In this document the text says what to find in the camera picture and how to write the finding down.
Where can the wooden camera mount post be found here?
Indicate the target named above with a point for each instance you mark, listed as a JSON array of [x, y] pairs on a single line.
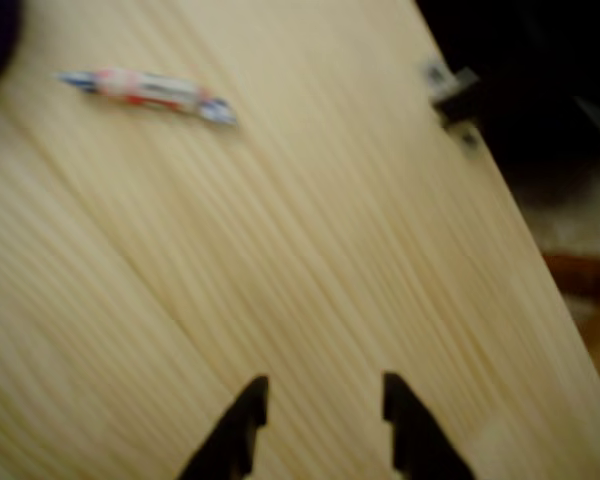
[[457, 97]]

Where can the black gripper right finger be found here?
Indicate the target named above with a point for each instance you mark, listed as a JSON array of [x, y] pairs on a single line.
[[420, 435]]

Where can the candy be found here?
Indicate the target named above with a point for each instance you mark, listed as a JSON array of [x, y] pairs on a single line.
[[145, 92]]

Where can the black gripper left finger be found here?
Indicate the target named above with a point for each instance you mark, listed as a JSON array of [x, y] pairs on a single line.
[[235, 435]]

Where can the small metal mounting bracket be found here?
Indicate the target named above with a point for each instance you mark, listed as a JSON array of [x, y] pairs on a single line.
[[434, 76]]

